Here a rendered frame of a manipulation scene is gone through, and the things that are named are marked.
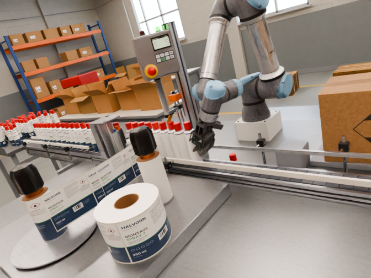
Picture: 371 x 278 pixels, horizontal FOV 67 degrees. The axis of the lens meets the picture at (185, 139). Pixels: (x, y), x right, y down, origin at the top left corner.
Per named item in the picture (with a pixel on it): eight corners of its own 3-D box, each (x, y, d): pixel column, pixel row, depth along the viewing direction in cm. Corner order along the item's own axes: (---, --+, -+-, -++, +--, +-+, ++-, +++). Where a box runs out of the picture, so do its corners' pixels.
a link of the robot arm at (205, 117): (207, 101, 112) (224, 110, 109) (205, 111, 115) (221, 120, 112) (196, 108, 107) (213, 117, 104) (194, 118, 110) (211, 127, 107)
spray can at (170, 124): (175, 160, 138) (163, 122, 131) (185, 157, 138) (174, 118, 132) (177, 164, 133) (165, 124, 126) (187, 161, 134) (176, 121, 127)
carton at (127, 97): (111, 114, 340) (100, 85, 327) (141, 100, 377) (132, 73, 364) (136, 113, 312) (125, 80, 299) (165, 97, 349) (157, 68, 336)
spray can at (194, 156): (190, 164, 129) (178, 123, 122) (197, 159, 132) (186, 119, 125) (197, 166, 125) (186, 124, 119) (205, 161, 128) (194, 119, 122)
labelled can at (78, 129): (81, 151, 193) (70, 124, 186) (88, 148, 197) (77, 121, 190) (86, 152, 190) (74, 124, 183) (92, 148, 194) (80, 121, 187)
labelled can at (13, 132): (22, 144, 268) (12, 124, 261) (23, 144, 264) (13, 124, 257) (17, 146, 266) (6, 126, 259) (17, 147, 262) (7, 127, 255)
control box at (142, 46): (143, 80, 134) (130, 39, 127) (176, 70, 136) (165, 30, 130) (146, 82, 124) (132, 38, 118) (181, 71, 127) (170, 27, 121)
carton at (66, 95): (61, 117, 425) (51, 93, 412) (85, 107, 456) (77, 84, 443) (75, 116, 400) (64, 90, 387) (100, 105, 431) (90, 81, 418)
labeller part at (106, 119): (88, 124, 145) (88, 123, 144) (105, 117, 152) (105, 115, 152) (103, 124, 136) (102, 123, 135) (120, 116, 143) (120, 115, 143)
